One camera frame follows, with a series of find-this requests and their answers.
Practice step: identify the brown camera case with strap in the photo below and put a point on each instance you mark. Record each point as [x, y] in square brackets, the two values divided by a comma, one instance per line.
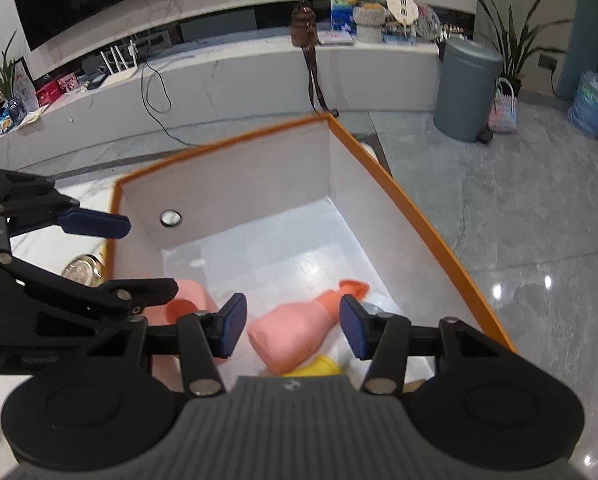
[303, 34]

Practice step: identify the white woven basket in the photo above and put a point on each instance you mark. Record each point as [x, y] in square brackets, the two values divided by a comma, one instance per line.
[369, 20]

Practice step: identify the small potted plant left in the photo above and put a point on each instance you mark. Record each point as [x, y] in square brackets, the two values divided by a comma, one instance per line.
[12, 103]

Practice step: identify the round white paper fan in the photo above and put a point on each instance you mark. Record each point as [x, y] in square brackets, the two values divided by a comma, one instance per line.
[403, 14]

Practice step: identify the grey pedal trash bin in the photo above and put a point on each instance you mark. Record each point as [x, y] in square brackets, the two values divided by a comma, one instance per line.
[469, 73]

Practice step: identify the yellow tape measure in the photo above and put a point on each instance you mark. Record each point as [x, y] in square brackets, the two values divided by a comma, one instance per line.
[321, 366]

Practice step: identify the blue water jug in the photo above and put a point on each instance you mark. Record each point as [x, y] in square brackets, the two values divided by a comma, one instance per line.
[583, 113]

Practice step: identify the pink spray bottle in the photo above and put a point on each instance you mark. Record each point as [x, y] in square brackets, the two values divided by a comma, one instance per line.
[290, 333]

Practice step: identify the white wifi router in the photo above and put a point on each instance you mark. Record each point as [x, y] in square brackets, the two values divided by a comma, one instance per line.
[120, 64]

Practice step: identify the orange white storage box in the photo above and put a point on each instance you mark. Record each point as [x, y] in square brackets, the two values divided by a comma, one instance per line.
[283, 214]

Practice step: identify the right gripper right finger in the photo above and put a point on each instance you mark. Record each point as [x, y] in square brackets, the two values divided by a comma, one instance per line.
[381, 339]

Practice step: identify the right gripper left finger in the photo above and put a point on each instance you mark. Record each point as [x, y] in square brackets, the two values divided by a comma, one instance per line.
[203, 338]

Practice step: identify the green potted plant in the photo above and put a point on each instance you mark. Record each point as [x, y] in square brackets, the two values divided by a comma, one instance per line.
[517, 44]

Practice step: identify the gold round jar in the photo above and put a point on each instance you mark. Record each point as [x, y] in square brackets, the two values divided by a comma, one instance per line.
[85, 269]

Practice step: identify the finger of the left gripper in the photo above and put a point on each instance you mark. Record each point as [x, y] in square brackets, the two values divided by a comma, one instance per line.
[130, 296]
[94, 223]

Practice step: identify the woven pastel basket bag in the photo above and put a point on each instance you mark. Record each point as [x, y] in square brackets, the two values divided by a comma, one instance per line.
[503, 114]

